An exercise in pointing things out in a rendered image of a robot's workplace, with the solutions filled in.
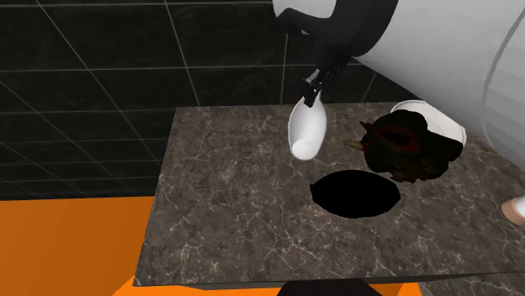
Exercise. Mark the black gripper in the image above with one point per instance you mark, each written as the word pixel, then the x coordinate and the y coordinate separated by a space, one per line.
pixel 333 59

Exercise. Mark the white vase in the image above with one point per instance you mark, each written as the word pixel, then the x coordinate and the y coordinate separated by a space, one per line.
pixel 307 131

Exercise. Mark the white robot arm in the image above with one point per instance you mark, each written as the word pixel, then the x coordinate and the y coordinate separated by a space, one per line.
pixel 434 53

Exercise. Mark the dark spiky dinosaur figure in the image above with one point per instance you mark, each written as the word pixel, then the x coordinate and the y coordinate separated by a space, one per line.
pixel 410 149

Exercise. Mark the white bowl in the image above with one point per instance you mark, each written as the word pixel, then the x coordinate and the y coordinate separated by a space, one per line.
pixel 443 123

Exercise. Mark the black oval dish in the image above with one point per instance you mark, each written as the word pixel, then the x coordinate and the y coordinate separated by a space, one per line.
pixel 354 193

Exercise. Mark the pale pink and white object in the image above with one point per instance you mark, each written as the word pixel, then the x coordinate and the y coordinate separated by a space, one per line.
pixel 515 210

